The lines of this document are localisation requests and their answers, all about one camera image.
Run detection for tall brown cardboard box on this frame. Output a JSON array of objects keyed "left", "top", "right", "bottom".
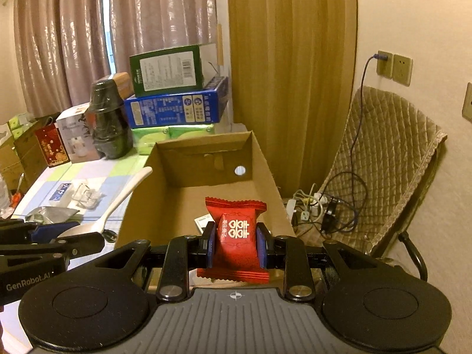
[{"left": 13, "top": 118, "right": 50, "bottom": 192}]

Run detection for white cable bundle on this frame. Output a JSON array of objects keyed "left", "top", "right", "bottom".
[{"left": 295, "top": 182, "right": 330, "bottom": 224}]

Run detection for silver foil pouch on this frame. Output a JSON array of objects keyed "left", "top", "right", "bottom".
[{"left": 24, "top": 206, "right": 80, "bottom": 225}]

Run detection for orange screwdriver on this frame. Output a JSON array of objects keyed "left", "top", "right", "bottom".
[{"left": 11, "top": 173, "right": 24, "bottom": 207}]

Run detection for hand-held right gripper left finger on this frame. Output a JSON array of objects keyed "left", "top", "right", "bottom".
[{"left": 85, "top": 222, "right": 216, "bottom": 301}]

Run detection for wire rack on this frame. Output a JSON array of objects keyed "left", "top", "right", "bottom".
[{"left": 70, "top": 181, "right": 106, "bottom": 209}]

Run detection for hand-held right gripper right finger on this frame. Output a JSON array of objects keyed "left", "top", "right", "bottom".
[{"left": 256, "top": 222, "right": 391, "bottom": 301}]

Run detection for low brown cardboard box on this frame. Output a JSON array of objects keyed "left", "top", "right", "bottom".
[{"left": 0, "top": 140, "right": 23, "bottom": 192}]

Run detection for chair with quilted cover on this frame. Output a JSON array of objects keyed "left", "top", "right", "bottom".
[{"left": 295, "top": 86, "right": 448, "bottom": 281}]

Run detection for pink curtain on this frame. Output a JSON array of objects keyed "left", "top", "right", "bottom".
[{"left": 13, "top": 0, "right": 227, "bottom": 119}]

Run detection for red candy packet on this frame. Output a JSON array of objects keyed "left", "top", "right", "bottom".
[{"left": 196, "top": 196, "right": 270, "bottom": 284}]

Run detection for white power strip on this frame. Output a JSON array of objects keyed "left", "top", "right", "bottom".
[{"left": 286, "top": 197, "right": 299, "bottom": 225}]

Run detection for dark green stacked pots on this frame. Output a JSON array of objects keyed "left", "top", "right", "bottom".
[{"left": 88, "top": 78, "right": 133, "bottom": 160}]

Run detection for blue battery pack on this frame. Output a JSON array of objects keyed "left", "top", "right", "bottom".
[{"left": 49, "top": 181, "right": 74, "bottom": 200}]

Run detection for small green tissue packs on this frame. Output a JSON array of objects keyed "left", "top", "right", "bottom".
[{"left": 8, "top": 114, "right": 37, "bottom": 133}]

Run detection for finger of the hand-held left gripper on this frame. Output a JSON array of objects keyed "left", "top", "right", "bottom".
[
  {"left": 0, "top": 232, "right": 105, "bottom": 268},
  {"left": 0, "top": 220, "right": 80, "bottom": 245}
]

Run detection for empty wall socket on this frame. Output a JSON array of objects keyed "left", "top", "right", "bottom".
[{"left": 391, "top": 53, "right": 413, "bottom": 86}]

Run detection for wall socket with plug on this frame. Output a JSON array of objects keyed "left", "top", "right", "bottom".
[{"left": 375, "top": 50, "right": 394, "bottom": 79}]

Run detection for white humidifier box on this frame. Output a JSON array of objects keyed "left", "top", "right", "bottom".
[{"left": 55, "top": 105, "right": 97, "bottom": 164}]

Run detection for yellow curtain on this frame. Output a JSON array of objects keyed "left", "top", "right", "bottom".
[{"left": 226, "top": 0, "right": 358, "bottom": 200}]

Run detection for white plastic spoon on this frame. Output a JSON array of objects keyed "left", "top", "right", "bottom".
[{"left": 59, "top": 166, "right": 153, "bottom": 242}]

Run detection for blue carton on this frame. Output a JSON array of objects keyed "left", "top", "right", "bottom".
[{"left": 123, "top": 77, "right": 229, "bottom": 130}]

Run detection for black power adapter with cable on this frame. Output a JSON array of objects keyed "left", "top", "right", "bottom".
[{"left": 319, "top": 171, "right": 369, "bottom": 234}]

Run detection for green box with white label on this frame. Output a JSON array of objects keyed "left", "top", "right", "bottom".
[{"left": 129, "top": 42, "right": 218, "bottom": 97}]

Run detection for red gift bag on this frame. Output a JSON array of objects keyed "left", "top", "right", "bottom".
[{"left": 34, "top": 124, "right": 71, "bottom": 169}]

